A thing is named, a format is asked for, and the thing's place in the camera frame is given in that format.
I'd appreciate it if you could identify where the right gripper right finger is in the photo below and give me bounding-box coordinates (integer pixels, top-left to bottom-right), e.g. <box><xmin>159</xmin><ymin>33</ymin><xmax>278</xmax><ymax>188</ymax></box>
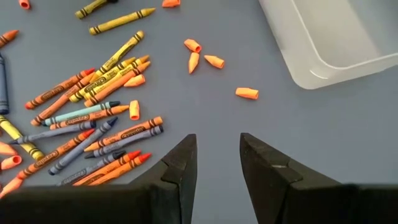
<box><xmin>239</xmin><ymin>133</ymin><xmax>398</xmax><ymax>224</ymax></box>

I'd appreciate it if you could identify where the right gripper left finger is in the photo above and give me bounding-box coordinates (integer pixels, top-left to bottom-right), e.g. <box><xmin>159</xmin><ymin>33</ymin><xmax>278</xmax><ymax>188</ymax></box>
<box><xmin>0</xmin><ymin>134</ymin><xmax>198</xmax><ymax>224</ymax></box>

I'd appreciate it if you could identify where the grey-blue crayon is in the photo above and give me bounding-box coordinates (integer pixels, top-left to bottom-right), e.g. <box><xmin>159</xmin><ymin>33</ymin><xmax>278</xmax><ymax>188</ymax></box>
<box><xmin>84</xmin><ymin>124</ymin><xmax>165</xmax><ymax>160</ymax></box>
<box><xmin>57</xmin><ymin>150</ymin><xmax>127</xmax><ymax>187</ymax></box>
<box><xmin>8</xmin><ymin>121</ymin><xmax>97</xmax><ymax>146</ymax></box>
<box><xmin>47</xmin><ymin>116</ymin><xmax>119</xmax><ymax>176</ymax></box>

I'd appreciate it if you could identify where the red-orange crayon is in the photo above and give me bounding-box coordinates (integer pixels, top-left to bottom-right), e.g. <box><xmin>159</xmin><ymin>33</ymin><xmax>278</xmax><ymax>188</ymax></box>
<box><xmin>16</xmin><ymin>128</ymin><xmax>96</xmax><ymax>180</ymax></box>
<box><xmin>88</xmin><ymin>152</ymin><xmax>153</xmax><ymax>187</ymax></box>
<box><xmin>73</xmin><ymin>150</ymin><xmax>142</xmax><ymax>187</ymax></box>
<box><xmin>24</xmin><ymin>67</ymin><xmax>96</xmax><ymax>111</ymax></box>

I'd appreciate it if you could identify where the orange crayon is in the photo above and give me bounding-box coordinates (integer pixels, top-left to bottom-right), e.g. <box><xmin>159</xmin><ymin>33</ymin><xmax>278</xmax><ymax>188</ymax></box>
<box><xmin>83</xmin><ymin>61</ymin><xmax>152</xmax><ymax>108</ymax></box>
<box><xmin>83</xmin><ymin>116</ymin><xmax>164</xmax><ymax>153</ymax></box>
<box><xmin>30</xmin><ymin>72</ymin><xmax>96</xmax><ymax>127</ymax></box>
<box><xmin>0</xmin><ymin>29</ymin><xmax>20</xmax><ymax>49</ymax></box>
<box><xmin>49</xmin><ymin>105</ymin><xmax>130</xmax><ymax>131</ymax></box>

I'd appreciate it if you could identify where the teal crayon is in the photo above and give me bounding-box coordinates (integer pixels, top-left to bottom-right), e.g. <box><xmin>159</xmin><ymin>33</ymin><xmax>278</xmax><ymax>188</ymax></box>
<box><xmin>42</xmin><ymin>100</ymin><xmax>121</xmax><ymax>127</ymax></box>

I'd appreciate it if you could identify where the yellow-orange crayon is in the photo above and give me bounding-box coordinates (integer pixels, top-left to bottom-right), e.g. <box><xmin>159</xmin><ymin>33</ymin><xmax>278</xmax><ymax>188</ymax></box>
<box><xmin>83</xmin><ymin>55</ymin><xmax>151</xmax><ymax>100</ymax></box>

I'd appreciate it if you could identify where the blue crayon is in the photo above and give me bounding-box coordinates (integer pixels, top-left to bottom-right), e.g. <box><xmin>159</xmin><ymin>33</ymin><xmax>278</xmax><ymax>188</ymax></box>
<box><xmin>0</xmin><ymin>52</ymin><xmax>10</xmax><ymax>116</ymax></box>

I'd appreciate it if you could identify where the clear plastic bin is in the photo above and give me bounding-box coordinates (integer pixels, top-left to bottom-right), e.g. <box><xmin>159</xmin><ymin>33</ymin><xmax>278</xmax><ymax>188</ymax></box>
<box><xmin>258</xmin><ymin>0</ymin><xmax>398</xmax><ymax>90</ymax></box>

